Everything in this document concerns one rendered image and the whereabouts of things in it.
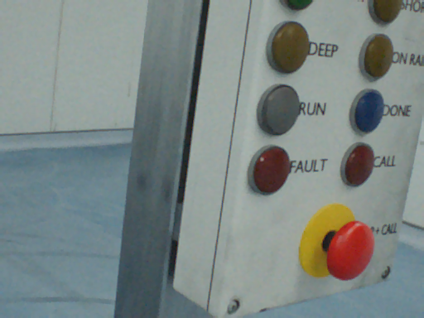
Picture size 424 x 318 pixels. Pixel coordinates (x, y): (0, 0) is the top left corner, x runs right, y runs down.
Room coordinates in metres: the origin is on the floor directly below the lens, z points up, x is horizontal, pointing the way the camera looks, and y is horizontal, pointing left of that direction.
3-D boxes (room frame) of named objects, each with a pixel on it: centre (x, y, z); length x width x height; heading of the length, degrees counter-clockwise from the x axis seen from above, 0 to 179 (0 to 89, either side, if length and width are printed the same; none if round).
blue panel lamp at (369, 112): (0.45, -0.09, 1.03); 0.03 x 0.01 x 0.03; 130
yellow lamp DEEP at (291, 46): (0.40, -0.03, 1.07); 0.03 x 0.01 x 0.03; 130
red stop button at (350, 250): (0.43, -0.08, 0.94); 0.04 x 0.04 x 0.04; 40
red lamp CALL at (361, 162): (0.45, -0.09, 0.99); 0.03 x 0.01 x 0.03; 130
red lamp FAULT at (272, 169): (0.40, -0.03, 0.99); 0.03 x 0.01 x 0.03; 130
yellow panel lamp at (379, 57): (0.45, -0.09, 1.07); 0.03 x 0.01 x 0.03; 130
